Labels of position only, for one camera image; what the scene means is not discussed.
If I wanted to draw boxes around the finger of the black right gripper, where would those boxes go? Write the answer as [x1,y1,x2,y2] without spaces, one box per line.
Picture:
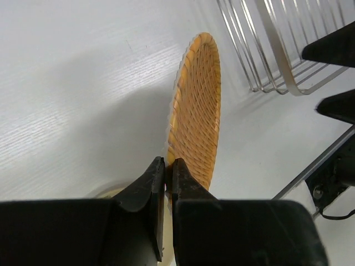
[301,22,355,68]
[316,89,355,125]

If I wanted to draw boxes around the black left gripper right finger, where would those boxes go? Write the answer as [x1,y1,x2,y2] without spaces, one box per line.
[171,158,328,265]

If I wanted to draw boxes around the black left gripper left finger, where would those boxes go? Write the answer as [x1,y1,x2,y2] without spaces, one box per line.
[1,157,165,265]

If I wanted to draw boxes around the woven bamboo round plate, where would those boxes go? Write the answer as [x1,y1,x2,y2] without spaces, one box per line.
[164,32,221,189]

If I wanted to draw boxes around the cream patterned small plate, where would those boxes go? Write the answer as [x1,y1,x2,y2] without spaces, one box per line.
[95,186,176,266]

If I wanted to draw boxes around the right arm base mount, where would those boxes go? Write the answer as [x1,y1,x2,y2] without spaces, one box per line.
[306,136,354,221]

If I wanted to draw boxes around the metal wire dish rack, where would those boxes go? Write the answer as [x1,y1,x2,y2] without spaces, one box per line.
[217,1,354,96]

